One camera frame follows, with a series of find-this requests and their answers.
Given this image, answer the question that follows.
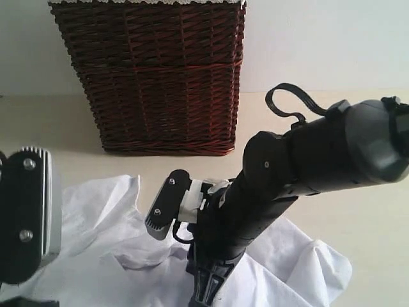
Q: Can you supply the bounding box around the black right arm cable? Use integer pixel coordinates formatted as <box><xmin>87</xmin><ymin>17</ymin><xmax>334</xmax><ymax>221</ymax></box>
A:
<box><xmin>265</xmin><ymin>83</ymin><xmax>330</xmax><ymax>124</ymax></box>

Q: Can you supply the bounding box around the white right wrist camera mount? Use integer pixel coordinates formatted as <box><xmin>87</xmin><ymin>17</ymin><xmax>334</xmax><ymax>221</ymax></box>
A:
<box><xmin>177</xmin><ymin>179</ymin><xmax>229</xmax><ymax>224</ymax></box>

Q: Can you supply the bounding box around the dark red wicker basket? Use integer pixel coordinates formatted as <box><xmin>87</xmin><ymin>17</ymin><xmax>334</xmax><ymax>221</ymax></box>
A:
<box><xmin>49</xmin><ymin>1</ymin><xmax>246</xmax><ymax>156</ymax></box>

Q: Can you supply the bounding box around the white t-shirt red print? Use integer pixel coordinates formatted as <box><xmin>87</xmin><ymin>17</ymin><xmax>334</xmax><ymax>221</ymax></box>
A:
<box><xmin>5</xmin><ymin>175</ymin><xmax>352</xmax><ymax>306</ymax></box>

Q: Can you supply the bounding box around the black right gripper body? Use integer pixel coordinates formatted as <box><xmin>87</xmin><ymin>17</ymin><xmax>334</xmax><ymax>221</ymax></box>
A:
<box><xmin>186</xmin><ymin>188</ymin><xmax>245</xmax><ymax>306</ymax></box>

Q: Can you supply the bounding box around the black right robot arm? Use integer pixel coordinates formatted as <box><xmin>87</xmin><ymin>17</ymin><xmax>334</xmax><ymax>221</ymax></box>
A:
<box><xmin>145</xmin><ymin>97</ymin><xmax>408</xmax><ymax>306</ymax></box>

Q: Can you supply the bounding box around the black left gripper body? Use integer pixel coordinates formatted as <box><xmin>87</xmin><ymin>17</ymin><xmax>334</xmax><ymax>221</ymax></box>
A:
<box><xmin>1</xmin><ymin>286</ymin><xmax>61</xmax><ymax>306</ymax></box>

